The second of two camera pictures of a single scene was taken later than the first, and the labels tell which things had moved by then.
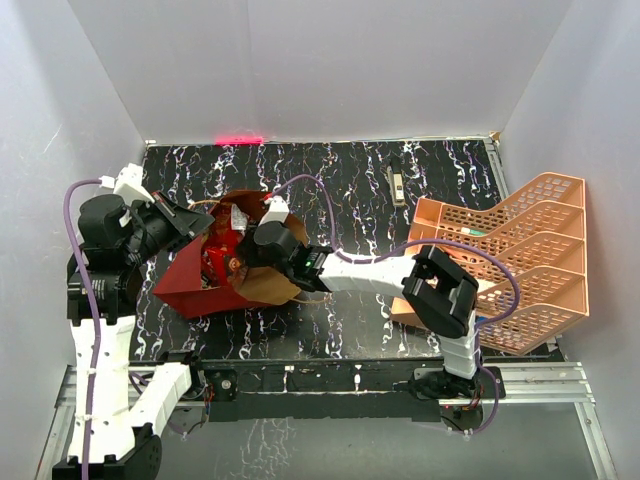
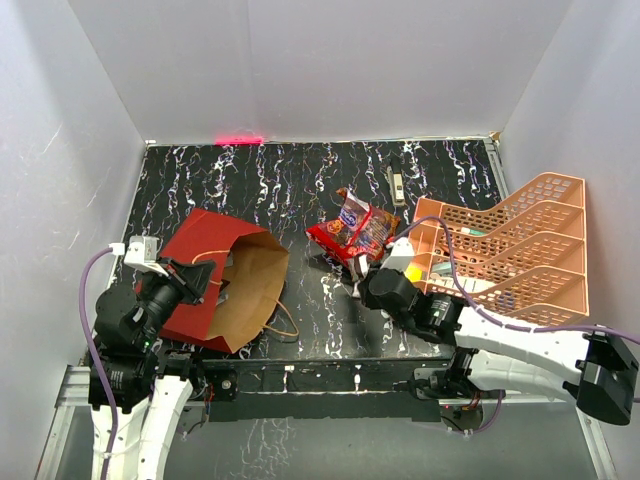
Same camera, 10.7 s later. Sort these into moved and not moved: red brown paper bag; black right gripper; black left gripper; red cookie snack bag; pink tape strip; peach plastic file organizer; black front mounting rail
Moved: red cookie snack bag; red brown paper bag; black left gripper; black right gripper
Not moved: peach plastic file organizer; pink tape strip; black front mounting rail
